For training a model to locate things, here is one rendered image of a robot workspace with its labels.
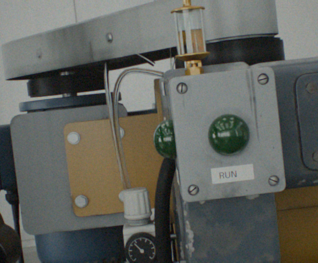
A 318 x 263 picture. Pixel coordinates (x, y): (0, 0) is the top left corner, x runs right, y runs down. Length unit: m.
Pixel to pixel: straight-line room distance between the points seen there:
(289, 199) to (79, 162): 0.28
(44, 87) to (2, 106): 4.83
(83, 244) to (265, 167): 0.52
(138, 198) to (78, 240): 0.24
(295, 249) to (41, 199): 0.34
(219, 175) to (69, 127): 0.45
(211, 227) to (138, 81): 5.18
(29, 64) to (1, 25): 4.90
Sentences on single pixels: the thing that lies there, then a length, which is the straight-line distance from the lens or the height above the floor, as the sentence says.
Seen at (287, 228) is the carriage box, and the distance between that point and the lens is 0.87.
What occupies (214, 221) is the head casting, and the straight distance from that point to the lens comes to 0.56.
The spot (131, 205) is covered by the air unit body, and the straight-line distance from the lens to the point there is 0.77.
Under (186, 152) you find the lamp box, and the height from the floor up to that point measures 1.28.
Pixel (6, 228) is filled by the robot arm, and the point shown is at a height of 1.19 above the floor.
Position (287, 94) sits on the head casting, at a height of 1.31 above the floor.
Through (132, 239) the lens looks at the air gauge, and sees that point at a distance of 0.76.
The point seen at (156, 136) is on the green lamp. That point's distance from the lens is 0.52.
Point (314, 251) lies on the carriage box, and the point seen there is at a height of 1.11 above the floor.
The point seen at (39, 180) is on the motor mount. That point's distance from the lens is 0.95.
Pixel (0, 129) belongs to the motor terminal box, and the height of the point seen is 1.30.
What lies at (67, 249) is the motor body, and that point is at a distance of 0.99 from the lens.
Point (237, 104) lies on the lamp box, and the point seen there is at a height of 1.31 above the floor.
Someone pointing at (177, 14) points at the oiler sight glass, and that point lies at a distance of 0.58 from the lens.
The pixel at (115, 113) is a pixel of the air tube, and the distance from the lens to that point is 0.71.
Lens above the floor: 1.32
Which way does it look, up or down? 3 degrees down
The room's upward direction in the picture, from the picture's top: 6 degrees counter-clockwise
